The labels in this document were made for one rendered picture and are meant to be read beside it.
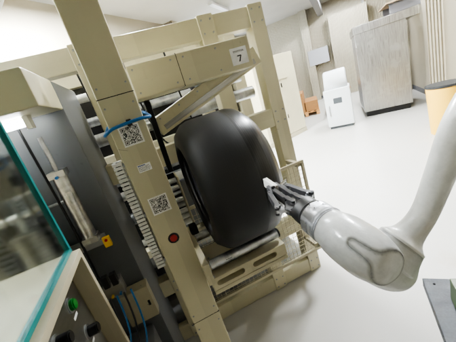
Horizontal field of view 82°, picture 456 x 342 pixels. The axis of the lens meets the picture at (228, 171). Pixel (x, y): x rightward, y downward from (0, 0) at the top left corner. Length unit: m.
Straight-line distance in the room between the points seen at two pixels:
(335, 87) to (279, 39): 6.82
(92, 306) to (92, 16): 0.91
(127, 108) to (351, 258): 0.84
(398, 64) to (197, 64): 6.15
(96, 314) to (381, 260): 0.78
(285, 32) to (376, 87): 6.71
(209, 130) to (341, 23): 11.41
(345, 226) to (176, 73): 1.02
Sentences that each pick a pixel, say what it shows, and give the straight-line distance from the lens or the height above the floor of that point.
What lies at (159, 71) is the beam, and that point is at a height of 1.73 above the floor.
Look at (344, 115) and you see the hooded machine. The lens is 6.60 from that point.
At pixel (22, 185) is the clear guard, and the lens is 0.79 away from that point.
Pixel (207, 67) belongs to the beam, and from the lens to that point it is 1.36.
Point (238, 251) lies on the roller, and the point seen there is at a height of 0.91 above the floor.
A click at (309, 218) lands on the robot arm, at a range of 0.63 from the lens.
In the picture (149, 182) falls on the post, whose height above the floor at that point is 1.32.
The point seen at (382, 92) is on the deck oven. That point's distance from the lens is 7.17.
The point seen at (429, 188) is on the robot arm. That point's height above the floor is 1.25.
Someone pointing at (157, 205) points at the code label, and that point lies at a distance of 1.08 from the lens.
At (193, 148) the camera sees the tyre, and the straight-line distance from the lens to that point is 0.95.
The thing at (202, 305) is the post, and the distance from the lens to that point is 1.35.
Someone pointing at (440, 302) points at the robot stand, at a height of 0.65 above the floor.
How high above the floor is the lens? 1.56
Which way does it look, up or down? 17 degrees down
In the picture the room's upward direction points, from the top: 17 degrees counter-clockwise
